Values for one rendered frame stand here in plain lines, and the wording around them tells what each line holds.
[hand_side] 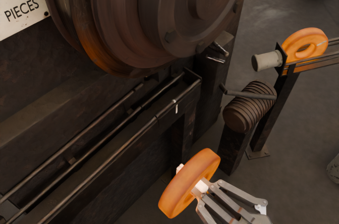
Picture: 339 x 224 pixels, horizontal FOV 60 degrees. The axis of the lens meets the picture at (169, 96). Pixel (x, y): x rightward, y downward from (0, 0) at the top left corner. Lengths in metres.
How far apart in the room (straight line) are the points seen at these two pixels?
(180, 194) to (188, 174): 0.04
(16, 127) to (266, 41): 1.87
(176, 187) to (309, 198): 1.14
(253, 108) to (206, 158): 0.59
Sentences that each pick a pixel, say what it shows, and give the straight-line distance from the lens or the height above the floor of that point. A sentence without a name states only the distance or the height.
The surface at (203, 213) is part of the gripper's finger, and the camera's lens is 0.57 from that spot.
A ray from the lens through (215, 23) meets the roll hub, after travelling 0.63.
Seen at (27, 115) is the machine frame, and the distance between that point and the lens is 0.71.
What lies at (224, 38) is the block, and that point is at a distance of 0.94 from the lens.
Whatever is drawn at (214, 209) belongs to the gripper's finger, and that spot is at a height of 0.85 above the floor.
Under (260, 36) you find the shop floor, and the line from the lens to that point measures 2.29.
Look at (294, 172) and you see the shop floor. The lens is 1.66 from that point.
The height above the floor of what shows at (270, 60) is 0.69.
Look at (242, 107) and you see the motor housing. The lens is 1.11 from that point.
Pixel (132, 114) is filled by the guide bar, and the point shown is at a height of 0.70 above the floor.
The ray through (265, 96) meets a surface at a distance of 1.13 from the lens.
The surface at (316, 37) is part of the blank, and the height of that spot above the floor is 0.77.
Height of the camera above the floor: 1.40
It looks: 51 degrees down
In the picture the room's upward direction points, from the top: straight up
